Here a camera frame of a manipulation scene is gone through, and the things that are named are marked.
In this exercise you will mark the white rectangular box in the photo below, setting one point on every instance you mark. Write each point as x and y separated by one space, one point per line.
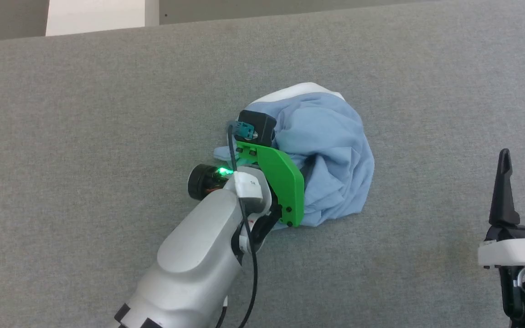
98 16

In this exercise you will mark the light blue and white garment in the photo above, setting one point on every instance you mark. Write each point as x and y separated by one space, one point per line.
331 150

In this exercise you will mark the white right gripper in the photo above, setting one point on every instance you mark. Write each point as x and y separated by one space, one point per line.
517 250

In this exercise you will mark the grey fabric sofa cushion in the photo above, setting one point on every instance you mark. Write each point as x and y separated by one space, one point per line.
107 114

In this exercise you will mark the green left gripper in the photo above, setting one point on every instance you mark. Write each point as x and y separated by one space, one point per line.
285 182

